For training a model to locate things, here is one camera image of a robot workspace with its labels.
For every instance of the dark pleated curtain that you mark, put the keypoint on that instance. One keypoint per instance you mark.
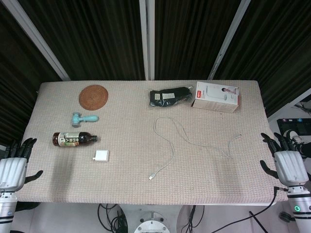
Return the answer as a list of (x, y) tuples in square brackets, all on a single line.
[(97, 36)]

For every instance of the beige waffle table cover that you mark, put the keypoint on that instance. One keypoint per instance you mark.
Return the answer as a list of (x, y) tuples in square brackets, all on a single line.
[(136, 136)]

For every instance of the black socks in plastic bag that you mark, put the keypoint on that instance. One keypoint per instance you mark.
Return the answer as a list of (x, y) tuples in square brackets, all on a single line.
[(167, 95)]

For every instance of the dark drink bottle with label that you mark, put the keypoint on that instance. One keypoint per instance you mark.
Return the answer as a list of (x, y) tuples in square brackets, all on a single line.
[(73, 139)]

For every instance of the grey round robot base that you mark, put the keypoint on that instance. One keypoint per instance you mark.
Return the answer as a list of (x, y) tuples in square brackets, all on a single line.
[(151, 225)]

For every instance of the round woven brown coaster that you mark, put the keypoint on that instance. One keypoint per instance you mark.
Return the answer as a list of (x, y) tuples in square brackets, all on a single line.
[(93, 97)]

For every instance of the white slanted frame post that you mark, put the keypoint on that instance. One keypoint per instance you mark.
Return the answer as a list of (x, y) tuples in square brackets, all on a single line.
[(41, 46), (228, 41)]

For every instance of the white charger adapter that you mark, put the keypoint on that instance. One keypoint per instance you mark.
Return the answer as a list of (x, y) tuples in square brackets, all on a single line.
[(102, 155)]

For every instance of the white red product box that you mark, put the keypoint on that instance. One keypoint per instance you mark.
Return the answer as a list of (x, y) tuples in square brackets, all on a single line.
[(213, 102)]

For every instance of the white black sneaker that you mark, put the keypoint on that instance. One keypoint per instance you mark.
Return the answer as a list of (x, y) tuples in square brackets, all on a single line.
[(305, 145)]

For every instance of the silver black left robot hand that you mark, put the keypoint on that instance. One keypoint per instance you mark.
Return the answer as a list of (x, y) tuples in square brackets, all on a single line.
[(13, 172)]

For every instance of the black stand rod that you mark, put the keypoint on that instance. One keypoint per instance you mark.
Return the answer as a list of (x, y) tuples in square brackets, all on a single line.
[(257, 221)]

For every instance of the white upright frame post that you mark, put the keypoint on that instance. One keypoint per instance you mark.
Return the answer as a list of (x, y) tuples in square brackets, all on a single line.
[(147, 38)]

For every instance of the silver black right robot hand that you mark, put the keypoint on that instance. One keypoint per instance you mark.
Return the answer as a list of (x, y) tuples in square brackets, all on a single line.
[(290, 167)]

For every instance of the teal massage hammer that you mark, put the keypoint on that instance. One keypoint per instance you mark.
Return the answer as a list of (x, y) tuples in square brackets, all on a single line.
[(87, 118)]

